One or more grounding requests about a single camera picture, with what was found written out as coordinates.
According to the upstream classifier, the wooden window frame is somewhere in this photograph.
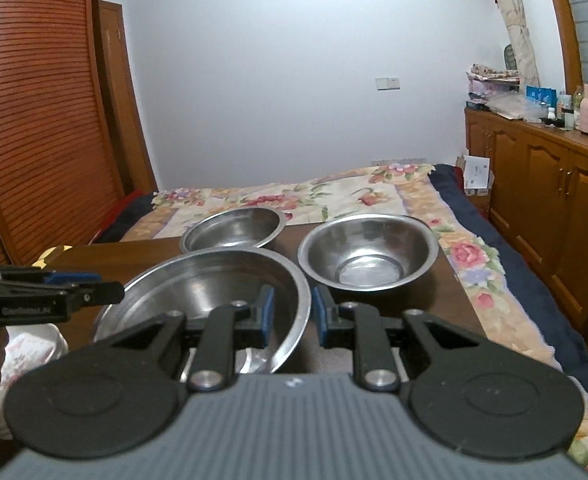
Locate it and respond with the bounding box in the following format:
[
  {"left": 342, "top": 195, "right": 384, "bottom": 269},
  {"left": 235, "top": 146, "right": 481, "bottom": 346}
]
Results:
[{"left": 541, "top": 0, "right": 582, "bottom": 92}]

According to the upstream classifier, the cream curtain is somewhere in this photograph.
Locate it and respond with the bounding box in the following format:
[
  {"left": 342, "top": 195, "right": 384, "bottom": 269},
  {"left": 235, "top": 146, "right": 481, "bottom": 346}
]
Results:
[{"left": 474, "top": 0, "right": 542, "bottom": 86}]

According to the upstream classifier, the small white box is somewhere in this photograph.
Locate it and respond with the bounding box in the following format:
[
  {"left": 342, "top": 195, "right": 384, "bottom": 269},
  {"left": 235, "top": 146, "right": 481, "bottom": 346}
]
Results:
[{"left": 463, "top": 156, "right": 492, "bottom": 197}]

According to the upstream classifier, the navy blue bedding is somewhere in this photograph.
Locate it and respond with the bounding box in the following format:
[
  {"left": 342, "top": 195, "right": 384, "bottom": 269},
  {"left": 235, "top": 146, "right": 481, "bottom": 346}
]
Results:
[{"left": 431, "top": 164, "right": 588, "bottom": 401}]

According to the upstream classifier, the wooden louvred wardrobe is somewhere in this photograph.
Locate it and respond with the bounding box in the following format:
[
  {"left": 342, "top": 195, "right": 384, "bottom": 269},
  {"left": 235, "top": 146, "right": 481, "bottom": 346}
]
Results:
[{"left": 0, "top": 0, "right": 127, "bottom": 281}]

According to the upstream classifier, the clear plastic bag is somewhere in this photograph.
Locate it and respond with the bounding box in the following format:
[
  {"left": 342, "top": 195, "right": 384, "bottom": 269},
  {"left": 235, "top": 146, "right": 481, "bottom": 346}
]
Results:
[{"left": 486, "top": 92, "right": 545, "bottom": 122}]

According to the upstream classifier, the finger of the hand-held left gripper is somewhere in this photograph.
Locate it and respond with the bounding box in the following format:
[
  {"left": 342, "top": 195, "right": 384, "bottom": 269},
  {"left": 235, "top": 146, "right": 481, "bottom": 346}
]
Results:
[
  {"left": 1, "top": 270, "right": 102, "bottom": 291},
  {"left": 48, "top": 281, "right": 125, "bottom": 311}
]

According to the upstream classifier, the wooden cabinet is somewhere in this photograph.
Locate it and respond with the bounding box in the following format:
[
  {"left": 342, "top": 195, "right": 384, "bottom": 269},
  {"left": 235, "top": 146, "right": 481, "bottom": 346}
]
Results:
[{"left": 464, "top": 107, "right": 588, "bottom": 356}]

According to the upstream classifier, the wooden door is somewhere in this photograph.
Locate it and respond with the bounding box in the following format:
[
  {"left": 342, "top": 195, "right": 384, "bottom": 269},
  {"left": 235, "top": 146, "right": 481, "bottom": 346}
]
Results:
[{"left": 96, "top": 1, "right": 159, "bottom": 196}]

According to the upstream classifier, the large steel bowl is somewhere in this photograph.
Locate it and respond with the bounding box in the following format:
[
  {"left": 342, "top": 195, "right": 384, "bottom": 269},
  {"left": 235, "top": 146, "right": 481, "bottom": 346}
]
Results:
[{"left": 94, "top": 247, "right": 312, "bottom": 376}]

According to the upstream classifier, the red and dark cloth pile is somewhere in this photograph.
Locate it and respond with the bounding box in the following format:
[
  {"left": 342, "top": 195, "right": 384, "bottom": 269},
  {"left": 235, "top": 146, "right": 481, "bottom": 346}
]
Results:
[{"left": 96, "top": 190, "right": 155, "bottom": 241}]

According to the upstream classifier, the medium steel bowl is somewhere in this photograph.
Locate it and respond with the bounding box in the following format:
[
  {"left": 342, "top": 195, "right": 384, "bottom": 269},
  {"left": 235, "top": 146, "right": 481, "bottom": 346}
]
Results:
[{"left": 298, "top": 214, "right": 439, "bottom": 303}]

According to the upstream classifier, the yellow plush toy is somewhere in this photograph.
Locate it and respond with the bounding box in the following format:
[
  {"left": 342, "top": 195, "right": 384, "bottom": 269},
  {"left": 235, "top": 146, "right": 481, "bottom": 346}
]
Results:
[{"left": 32, "top": 246, "right": 74, "bottom": 267}]

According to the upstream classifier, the blue box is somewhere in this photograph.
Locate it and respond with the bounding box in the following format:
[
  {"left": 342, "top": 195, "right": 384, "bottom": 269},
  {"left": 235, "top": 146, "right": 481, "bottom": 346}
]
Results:
[{"left": 525, "top": 85, "right": 557, "bottom": 106}]

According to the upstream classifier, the small steel bowl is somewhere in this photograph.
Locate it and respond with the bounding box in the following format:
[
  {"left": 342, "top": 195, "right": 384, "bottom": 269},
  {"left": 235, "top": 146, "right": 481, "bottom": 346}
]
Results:
[{"left": 180, "top": 206, "right": 287, "bottom": 253}]

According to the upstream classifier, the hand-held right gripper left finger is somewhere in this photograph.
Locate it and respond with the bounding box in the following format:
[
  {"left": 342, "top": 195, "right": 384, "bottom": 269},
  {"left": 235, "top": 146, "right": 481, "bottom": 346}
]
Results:
[{"left": 91, "top": 284, "right": 275, "bottom": 395}]

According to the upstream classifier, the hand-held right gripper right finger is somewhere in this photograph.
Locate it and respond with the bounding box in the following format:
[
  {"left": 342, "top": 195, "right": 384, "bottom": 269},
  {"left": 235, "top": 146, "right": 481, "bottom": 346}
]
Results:
[{"left": 312, "top": 286, "right": 481, "bottom": 395}]

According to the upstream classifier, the white floral rectangular plate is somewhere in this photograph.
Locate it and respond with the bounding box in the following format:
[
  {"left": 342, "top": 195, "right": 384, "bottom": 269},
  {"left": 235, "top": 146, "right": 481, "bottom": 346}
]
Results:
[{"left": 0, "top": 322, "right": 69, "bottom": 428}]

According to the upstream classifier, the floral blanket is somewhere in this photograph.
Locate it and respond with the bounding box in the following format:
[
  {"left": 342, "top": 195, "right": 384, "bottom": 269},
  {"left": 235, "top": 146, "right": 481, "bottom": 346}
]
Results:
[{"left": 118, "top": 162, "right": 588, "bottom": 466}]

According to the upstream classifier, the pile of folded cloths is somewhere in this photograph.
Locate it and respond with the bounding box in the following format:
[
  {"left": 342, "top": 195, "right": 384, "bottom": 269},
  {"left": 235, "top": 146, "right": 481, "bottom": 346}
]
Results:
[{"left": 466, "top": 62, "right": 521, "bottom": 98}]

